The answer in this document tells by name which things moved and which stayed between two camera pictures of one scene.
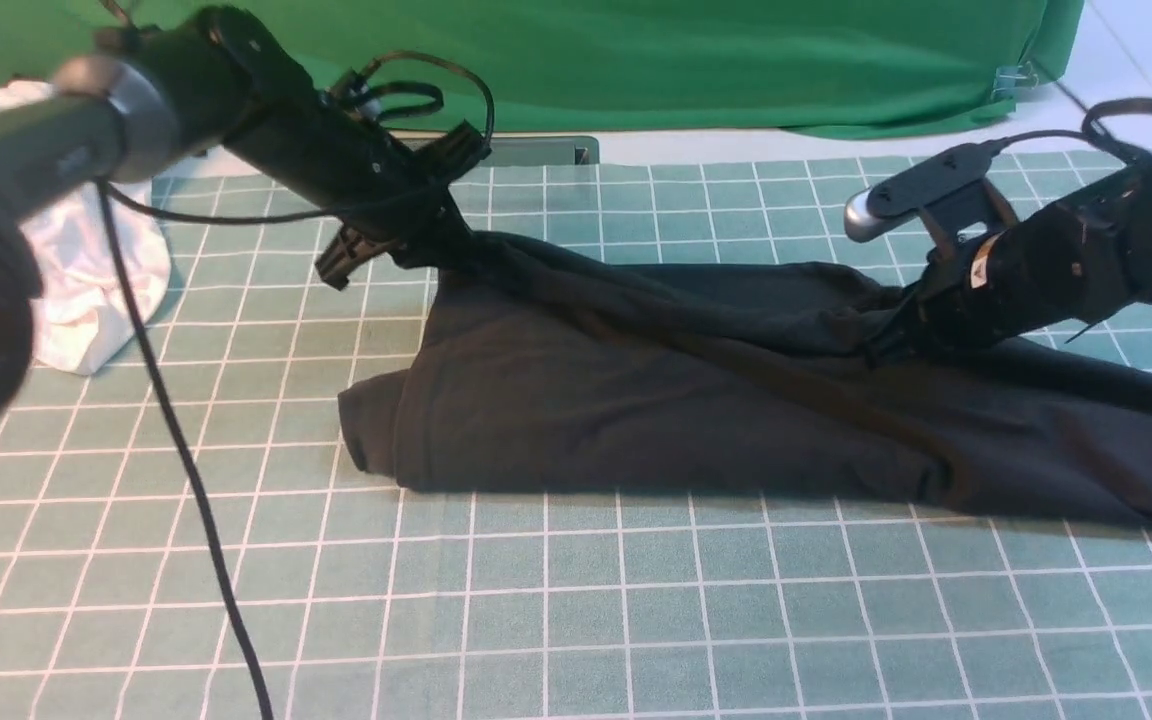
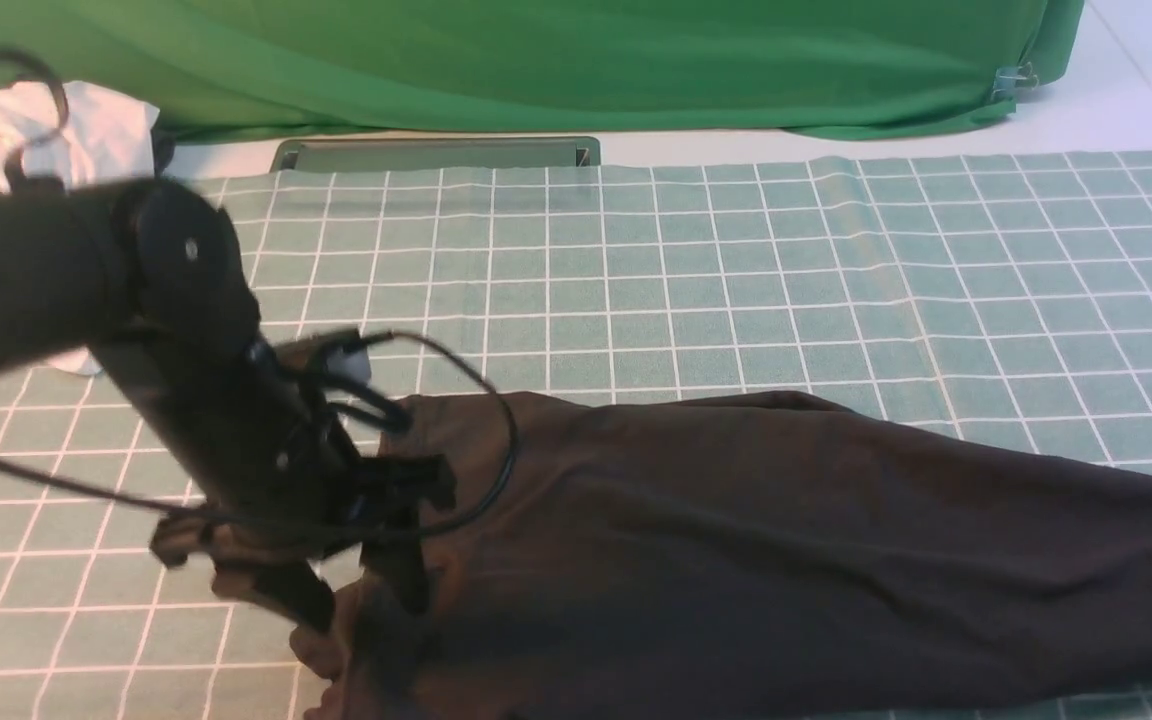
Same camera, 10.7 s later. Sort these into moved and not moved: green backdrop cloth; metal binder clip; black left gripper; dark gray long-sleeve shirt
Moved: black left gripper; dark gray long-sleeve shirt
Not moved: green backdrop cloth; metal binder clip
